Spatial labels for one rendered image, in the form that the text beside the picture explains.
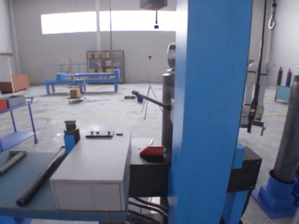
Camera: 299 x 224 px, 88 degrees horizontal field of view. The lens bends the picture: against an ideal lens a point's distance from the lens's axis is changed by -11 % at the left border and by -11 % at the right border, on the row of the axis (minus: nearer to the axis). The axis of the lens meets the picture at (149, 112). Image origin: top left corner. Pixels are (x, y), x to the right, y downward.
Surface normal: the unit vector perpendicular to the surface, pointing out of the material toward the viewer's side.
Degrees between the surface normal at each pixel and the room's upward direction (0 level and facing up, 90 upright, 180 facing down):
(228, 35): 90
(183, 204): 90
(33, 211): 90
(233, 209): 90
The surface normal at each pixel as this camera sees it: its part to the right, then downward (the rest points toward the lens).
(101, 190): 0.04, 0.27
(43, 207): 0.00, -0.96
